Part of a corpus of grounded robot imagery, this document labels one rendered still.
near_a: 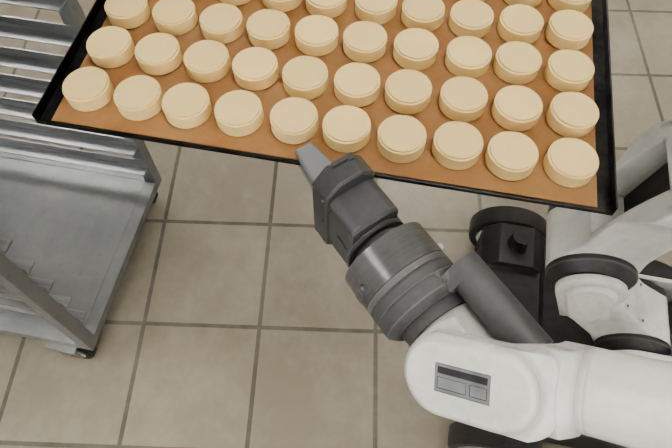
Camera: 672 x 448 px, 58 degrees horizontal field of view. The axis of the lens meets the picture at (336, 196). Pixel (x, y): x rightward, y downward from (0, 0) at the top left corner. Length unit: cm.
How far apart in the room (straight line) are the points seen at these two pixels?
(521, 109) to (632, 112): 150
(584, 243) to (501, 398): 58
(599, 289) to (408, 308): 59
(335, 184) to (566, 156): 24
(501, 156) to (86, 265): 120
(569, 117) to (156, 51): 45
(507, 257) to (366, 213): 98
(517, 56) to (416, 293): 31
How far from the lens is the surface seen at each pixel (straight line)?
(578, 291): 106
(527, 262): 150
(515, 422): 48
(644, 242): 102
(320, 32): 71
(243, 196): 178
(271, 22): 72
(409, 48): 69
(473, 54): 70
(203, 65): 69
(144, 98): 67
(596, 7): 83
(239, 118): 63
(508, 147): 63
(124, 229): 163
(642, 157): 99
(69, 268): 163
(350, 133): 61
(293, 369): 157
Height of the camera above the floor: 152
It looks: 60 degrees down
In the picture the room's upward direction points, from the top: straight up
